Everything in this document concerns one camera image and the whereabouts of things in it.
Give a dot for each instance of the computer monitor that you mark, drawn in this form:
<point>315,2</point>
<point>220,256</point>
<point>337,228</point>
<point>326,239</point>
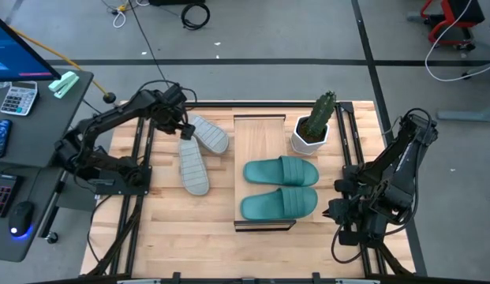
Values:
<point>16,55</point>

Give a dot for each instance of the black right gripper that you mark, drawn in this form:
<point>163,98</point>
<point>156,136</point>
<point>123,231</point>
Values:
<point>359,213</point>

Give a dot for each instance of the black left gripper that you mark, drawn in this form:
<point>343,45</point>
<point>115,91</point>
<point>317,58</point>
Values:
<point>169,116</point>

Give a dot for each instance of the red and black cart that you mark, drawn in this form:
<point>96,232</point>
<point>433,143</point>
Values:
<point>449,16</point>

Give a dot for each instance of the green cactus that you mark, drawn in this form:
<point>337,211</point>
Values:
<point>321,114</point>

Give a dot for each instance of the black desk caster wheel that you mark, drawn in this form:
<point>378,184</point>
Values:
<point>52,237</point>

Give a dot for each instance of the teal rubber slide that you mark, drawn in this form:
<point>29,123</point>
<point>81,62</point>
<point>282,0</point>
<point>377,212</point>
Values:
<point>268,207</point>
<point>268,171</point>

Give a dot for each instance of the black frame clamp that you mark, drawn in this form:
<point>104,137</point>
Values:
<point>176,277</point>
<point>316,277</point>

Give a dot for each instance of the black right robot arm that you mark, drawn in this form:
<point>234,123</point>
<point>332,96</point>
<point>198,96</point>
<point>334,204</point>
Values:
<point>402,158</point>

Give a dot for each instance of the black computer mouse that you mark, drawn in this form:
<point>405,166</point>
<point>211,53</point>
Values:
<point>21,217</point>

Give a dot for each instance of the dark grey desk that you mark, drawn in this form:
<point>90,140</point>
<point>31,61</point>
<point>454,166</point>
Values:
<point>47,126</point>

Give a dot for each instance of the backlit black keyboard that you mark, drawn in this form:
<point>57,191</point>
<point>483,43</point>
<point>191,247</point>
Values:
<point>2,195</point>

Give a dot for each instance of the white desk calculator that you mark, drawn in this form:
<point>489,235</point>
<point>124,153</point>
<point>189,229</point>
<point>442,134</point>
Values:
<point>19,98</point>

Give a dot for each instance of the grey rubber slide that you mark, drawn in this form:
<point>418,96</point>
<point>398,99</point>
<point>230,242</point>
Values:
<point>209,136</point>
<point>193,169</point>

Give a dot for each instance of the mint green stapler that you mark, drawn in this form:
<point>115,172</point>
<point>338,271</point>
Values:
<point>64,84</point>

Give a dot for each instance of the black smartphone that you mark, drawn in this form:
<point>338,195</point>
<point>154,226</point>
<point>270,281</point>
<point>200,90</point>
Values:
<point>1,140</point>

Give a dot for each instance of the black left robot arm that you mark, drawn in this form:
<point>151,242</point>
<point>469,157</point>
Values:
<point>110,118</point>

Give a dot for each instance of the black ball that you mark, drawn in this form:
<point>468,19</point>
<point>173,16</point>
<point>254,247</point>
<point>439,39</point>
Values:
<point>109,97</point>

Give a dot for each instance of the grey table leg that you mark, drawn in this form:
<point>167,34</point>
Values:
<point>465,115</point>

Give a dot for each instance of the black aluminium table frame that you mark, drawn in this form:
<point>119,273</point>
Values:
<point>268,104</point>

